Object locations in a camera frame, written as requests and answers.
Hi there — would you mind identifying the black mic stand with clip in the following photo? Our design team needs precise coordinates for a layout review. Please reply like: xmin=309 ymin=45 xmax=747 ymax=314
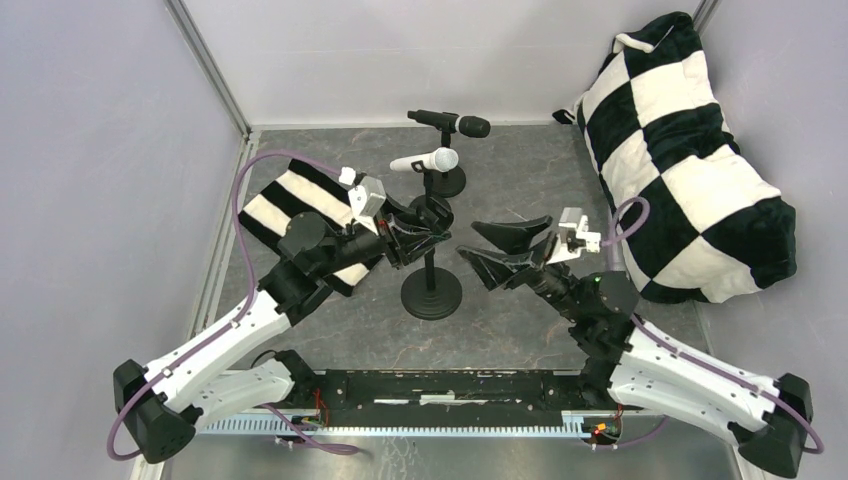
xmin=433 ymin=164 xmax=467 ymax=198

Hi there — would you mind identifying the white tube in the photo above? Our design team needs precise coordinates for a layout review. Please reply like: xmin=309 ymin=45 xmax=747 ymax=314
xmin=389 ymin=147 xmax=459 ymax=173

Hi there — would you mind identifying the black handheld microphone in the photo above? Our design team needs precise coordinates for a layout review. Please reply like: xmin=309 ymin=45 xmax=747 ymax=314
xmin=407 ymin=109 xmax=491 ymax=138

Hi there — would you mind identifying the black mic stand ring holder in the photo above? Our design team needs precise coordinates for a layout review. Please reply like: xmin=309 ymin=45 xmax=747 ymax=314
xmin=409 ymin=169 xmax=454 ymax=231

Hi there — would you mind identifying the grey tube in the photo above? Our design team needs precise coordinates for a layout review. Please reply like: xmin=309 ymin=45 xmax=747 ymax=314
xmin=606 ymin=240 xmax=627 ymax=272

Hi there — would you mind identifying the black white striped towel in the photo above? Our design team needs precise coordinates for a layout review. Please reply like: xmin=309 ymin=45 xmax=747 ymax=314
xmin=238 ymin=159 xmax=390 ymax=303

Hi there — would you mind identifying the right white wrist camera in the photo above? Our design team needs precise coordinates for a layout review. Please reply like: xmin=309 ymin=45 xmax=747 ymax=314
xmin=548 ymin=207 xmax=601 ymax=264

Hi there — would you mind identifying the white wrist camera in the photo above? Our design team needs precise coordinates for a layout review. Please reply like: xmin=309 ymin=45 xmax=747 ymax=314
xmin=548 ymin=207 xmax=601 ymax=264
xmin=338 ymin=167 xmax=387 ymax=234

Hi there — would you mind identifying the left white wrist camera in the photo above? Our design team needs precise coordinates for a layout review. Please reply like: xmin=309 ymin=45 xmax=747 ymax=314
xmin=338 ymin=167 xmax=387 ymax=234

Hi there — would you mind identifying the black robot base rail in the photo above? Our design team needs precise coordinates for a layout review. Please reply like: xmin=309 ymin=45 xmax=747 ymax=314
xmin=275 ymin=369 xmax=616 ymax=428

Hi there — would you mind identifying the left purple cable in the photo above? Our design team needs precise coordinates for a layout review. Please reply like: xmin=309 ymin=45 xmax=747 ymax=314
xmin=107 ymin=149 xmax=346 ymax=462

